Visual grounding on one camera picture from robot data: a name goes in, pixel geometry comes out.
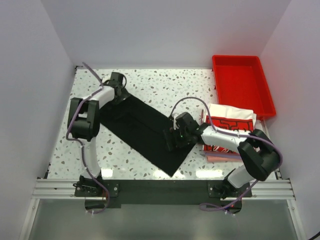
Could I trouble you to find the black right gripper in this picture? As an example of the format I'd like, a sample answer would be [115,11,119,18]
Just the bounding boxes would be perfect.
[163,125,192,151]

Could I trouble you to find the black t-shirt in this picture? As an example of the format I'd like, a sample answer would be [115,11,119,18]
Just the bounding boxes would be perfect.
[99,95,195,177]

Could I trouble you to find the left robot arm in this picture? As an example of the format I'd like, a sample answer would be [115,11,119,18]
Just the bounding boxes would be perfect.
[65,72,130,197]

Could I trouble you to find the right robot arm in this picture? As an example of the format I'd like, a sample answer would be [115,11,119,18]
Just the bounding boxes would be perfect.
[163,112,283,199]

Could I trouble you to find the folded red coca-cola t-shirt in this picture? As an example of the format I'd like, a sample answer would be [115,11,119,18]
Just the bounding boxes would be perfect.
[200,103,257,156]

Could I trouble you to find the red plastic bin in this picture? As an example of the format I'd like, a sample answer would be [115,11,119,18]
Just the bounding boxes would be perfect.
[212,55,276,120]

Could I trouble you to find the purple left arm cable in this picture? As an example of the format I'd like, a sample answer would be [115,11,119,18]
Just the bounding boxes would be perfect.
[66,61,111,215]

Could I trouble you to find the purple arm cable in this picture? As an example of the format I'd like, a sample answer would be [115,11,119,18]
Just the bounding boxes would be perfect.
[169,96,284,213]
[66,61,111,215]

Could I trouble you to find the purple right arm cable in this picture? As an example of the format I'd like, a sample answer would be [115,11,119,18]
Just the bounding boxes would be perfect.
[169,96,284,213]

